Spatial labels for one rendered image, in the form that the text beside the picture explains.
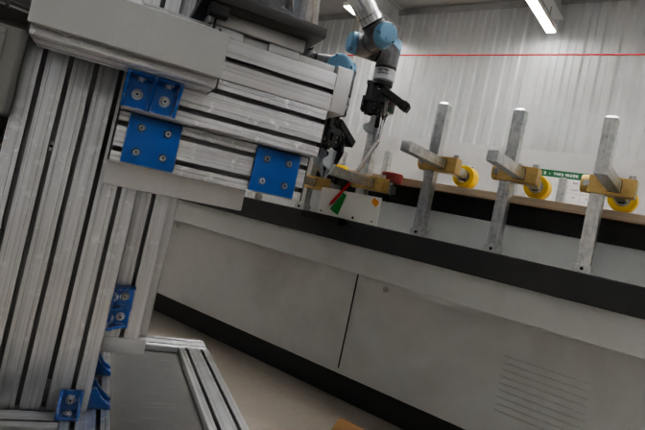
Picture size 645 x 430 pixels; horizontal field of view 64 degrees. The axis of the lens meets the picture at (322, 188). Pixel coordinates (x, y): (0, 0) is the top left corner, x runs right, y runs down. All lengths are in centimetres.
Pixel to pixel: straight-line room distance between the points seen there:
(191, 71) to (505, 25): 941
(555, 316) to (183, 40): 123
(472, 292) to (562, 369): 37
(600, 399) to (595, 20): 831
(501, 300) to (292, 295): 96
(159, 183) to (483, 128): 873
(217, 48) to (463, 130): 897
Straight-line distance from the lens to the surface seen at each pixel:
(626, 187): 159
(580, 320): 161
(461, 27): 1045
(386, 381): 205
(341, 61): 149
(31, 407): 120
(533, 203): 181
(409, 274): 176
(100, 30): 81
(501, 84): 972
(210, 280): 261
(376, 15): 168
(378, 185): 181
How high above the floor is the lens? 72
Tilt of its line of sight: 2 degrees up
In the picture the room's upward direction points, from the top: 12 degrees clockwise
